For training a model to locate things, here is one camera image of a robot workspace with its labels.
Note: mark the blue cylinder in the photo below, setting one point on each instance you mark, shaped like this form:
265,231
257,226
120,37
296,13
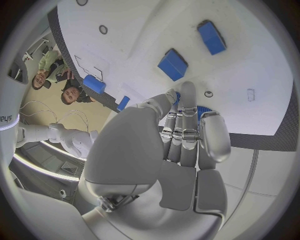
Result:
95,84

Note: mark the person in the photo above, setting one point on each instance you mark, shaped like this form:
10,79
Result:
70,93
48,61

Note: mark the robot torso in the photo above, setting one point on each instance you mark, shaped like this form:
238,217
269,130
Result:
9,101

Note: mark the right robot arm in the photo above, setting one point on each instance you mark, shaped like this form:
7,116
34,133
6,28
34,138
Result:
58,134

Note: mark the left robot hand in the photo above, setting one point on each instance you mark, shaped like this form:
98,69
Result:
131,150

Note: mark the blue block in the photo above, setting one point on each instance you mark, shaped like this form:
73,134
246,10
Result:
172,65
212,39

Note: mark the white task board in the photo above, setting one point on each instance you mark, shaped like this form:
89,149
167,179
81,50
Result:
140,37

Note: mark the blue gear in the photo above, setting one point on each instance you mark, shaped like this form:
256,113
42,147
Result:
204,110

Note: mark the blue peg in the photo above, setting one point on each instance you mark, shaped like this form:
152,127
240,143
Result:
123,103

